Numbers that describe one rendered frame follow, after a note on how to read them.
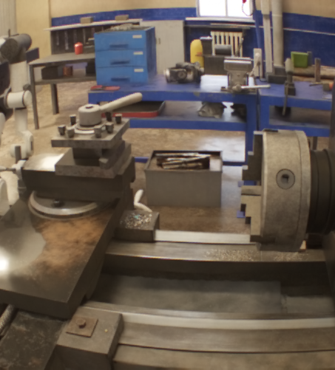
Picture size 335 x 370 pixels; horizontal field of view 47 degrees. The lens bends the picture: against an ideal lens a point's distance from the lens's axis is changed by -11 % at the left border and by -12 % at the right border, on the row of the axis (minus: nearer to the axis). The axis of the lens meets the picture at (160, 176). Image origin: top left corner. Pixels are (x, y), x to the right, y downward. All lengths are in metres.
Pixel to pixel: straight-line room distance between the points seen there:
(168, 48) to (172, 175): 4.85
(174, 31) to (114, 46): 4.72
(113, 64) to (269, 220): 2.22
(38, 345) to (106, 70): 2.29
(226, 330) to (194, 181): 2.13
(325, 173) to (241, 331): 0.37
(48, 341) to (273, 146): 0.58
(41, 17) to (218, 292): 7.87
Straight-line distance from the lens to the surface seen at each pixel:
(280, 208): 0.75
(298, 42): 7.96
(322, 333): 0.91
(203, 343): 0.86
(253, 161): 0.83
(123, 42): 2.81
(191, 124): 2.65
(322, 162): 0.82
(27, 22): 8.78
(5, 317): 0.93
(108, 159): 1.03
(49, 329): 0.87
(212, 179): 2.92
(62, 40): 5.35
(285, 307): 1.13
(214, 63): 6.33
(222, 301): 1.12
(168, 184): 2.95
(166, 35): 7.53
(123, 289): 1.17
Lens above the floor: 1.48
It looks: 25 degrees down
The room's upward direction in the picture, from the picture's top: 3 degrees counter-clockwise
